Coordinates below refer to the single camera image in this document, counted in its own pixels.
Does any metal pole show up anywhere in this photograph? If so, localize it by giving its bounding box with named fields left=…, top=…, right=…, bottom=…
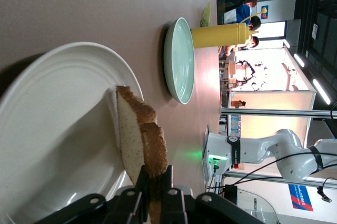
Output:
left=220, top=107, right=337, bottom=119

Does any beige plate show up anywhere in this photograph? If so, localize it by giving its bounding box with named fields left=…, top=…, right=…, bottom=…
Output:
left=0, top=41, right=145, bottom=224

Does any yellow squeeze bottle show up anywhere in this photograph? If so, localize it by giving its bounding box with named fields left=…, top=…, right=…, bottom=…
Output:
left=191, top=7, right=268, bottom=50

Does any green lettuce leaf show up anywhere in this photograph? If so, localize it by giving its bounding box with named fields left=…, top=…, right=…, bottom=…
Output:
left=200, top=2, right=212, bottom=27

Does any brown crusted bread slice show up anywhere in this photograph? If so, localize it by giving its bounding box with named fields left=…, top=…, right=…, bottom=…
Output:
left=115, top=85, right=169, bottom=224

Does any dark haired person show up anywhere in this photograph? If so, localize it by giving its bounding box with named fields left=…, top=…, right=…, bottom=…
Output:
left=226, top=35, right=260, bottom=53

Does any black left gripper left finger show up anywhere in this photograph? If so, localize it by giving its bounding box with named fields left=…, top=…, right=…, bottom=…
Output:
left=34, top=164, right=151, bottom=224

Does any person in blue shirt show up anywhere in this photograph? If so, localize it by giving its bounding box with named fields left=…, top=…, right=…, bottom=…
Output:
left=223, top=0, right=262, bottom=31

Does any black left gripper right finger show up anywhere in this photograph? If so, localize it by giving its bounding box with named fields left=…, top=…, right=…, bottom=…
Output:
left=159, top=164, right=265, bottom=224

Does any white exhibition booth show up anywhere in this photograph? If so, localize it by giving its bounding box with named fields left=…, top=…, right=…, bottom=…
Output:
left=231, top=47, right=316, bottom=140

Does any mint green plate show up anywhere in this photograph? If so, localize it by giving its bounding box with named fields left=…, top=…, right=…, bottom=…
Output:
left=163, top=17, right=196, bottom=105

